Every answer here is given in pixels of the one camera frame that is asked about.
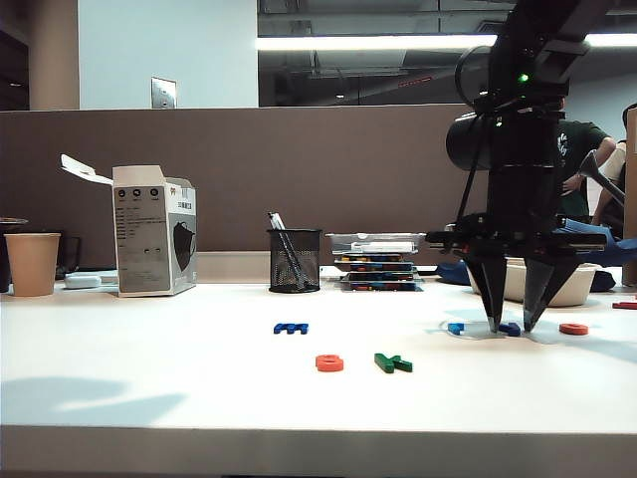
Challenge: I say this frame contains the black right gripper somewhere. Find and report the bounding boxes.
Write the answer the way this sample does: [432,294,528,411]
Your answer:
[425,112,607,334]

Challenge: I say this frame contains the green letter K magnet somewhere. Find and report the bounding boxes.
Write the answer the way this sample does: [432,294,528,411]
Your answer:
[373,352,414,375]

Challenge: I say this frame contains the letter magnet pack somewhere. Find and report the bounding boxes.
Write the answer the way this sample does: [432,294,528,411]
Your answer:
[333,262,419,273]
[340,281,426,293]
[333,252,417,264]
[340,271,424,283]

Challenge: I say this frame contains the stacked magnet letter boxes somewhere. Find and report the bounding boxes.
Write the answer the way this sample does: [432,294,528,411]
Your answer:
[324,232,428,258]

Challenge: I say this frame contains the white oval paper bowl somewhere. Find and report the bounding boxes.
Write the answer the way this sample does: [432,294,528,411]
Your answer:
[465,261,602,308]

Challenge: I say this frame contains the blue foam clog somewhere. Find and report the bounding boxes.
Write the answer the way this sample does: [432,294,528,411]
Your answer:
[551,216,637,294]
[436,261,472,286]

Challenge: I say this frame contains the grey funnel shaped tool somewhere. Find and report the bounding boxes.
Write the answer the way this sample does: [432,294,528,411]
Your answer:
[579,150,627,208]

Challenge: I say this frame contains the cardboard box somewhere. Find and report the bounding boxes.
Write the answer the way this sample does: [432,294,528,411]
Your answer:
[624,107,637,288]

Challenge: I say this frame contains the person in dark green shirt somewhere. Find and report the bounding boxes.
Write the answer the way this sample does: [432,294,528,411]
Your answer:
[549,97,618,223]

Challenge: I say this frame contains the person in beige shirt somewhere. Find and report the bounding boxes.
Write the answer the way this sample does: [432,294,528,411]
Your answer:
[591,104,637,235]

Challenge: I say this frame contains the black mesh pen holder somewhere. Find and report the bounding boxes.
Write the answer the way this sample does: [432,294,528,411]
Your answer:
[267,227,323,294]

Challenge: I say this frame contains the black and white pen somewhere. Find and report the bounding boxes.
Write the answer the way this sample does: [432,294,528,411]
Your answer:
[268,211,308,290]

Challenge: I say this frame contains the brown desk partition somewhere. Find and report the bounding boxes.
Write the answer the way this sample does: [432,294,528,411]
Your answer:
[0,102,534,285]

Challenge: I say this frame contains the long ceiling light strip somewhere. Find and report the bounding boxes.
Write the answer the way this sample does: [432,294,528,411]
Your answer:
[256,33,637,51]

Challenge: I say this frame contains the grey face mask box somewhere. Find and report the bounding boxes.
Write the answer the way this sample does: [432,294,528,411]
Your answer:
[60,152,198,298]

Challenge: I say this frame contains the small white device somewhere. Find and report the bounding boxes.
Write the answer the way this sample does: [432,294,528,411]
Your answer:
[64,273,105,290]

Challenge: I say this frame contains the dark drinking glass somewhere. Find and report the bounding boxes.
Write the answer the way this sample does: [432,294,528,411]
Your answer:
[58,236,84,275]

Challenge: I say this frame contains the brown paper cup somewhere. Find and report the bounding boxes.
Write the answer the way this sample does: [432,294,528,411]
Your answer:
[3,232,62,298]

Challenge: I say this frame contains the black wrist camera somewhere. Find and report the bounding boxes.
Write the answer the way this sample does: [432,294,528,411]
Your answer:
[450,212,492,235]

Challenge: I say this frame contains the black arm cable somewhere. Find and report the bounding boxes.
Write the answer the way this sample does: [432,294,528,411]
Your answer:
[453,44,497,225]

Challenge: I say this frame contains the metal wall switch plate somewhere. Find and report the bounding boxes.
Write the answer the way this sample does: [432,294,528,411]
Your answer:
[150,76,179,110]

